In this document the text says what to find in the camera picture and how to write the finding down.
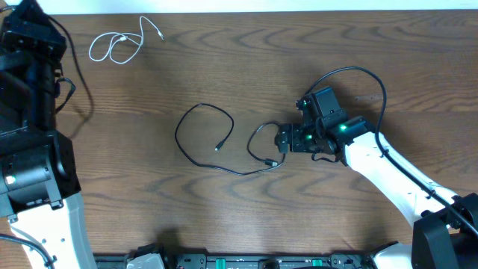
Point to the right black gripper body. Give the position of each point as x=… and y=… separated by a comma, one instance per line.
x=302, y=140

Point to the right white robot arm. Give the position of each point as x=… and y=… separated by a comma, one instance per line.
x=443, y=223

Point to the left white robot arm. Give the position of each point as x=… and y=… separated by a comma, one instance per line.
x=40, y=191

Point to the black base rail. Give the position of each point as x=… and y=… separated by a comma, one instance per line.
x=242, y=261

